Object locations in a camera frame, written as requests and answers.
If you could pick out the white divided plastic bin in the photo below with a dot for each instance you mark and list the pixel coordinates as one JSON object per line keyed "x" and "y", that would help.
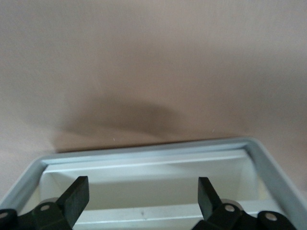
{"x": 275, "y": 167}

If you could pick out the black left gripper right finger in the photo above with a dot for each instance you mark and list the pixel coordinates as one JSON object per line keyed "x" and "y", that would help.
{"x": 206, "y": 198}

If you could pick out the white plastic drawer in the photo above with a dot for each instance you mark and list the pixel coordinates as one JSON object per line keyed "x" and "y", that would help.
{"x": 168, "y": 213}
{"x": 144, "y": 163}

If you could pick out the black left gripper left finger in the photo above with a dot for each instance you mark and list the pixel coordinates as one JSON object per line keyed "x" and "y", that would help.
{"x": 76, "y": 201}

